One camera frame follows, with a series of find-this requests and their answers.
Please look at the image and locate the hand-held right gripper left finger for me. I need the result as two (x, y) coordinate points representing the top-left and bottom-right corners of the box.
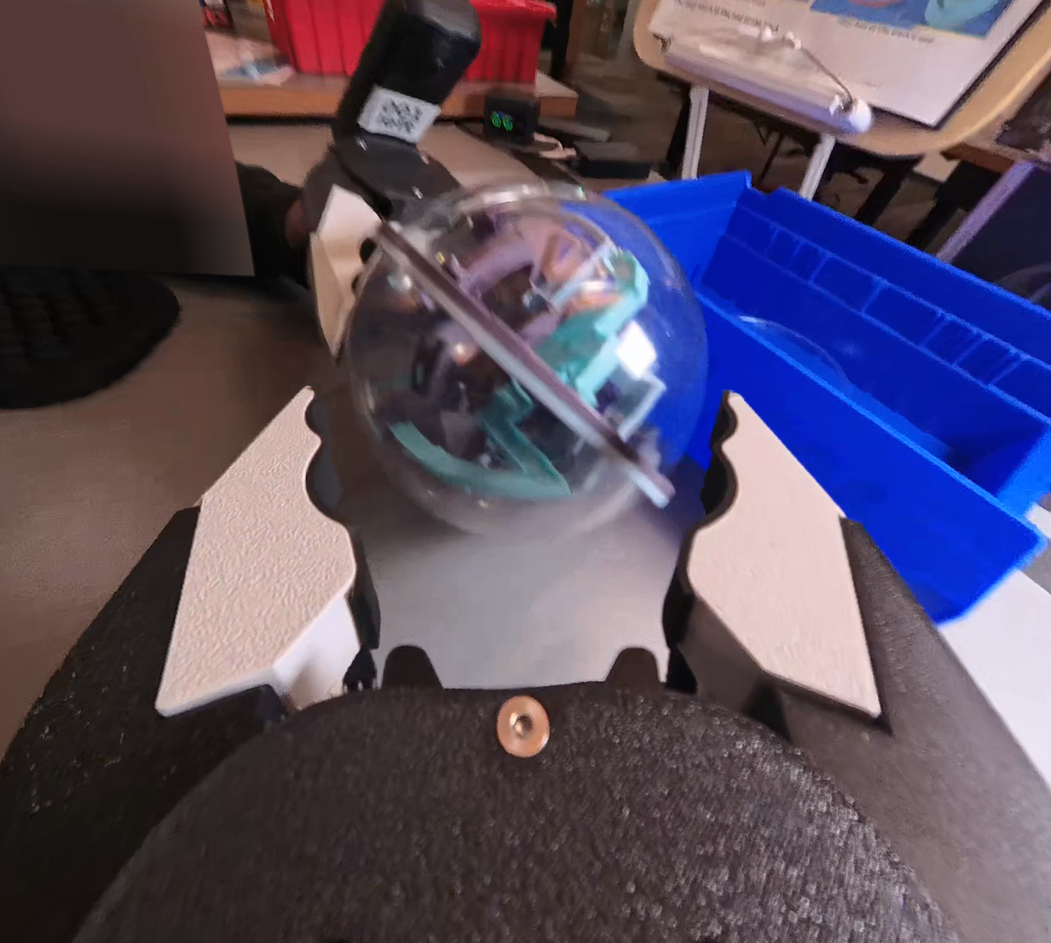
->
(157, 385), (382, 718)

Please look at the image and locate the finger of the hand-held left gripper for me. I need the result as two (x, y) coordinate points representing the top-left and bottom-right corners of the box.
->
(309, 188), (387, 353)

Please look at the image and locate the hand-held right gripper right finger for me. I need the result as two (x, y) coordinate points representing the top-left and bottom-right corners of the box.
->
(666, 394), (885, 718)

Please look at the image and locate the clear maze ball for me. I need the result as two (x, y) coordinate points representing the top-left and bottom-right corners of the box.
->
(342, 180), (711, 537)

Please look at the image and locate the person's left forearm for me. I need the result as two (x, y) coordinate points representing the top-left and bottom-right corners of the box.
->
(230, 164), (313, 287)

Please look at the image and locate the maze ball box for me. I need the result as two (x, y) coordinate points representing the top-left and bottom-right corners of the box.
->
(945, 164), (1051, 304)

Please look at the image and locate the red plastic bin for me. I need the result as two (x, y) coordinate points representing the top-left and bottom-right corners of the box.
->
(247, 0), (556, 82)

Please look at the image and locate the small black device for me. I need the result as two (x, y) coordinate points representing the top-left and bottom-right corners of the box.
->
(482, 86), (540, 140)

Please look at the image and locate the blue plastic tray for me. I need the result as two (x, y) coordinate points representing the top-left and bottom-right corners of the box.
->
(608, 172), (1051, 624)

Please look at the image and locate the black mesh chair seat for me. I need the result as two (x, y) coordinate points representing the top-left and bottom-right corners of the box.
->
(1, 267), (182, 410)

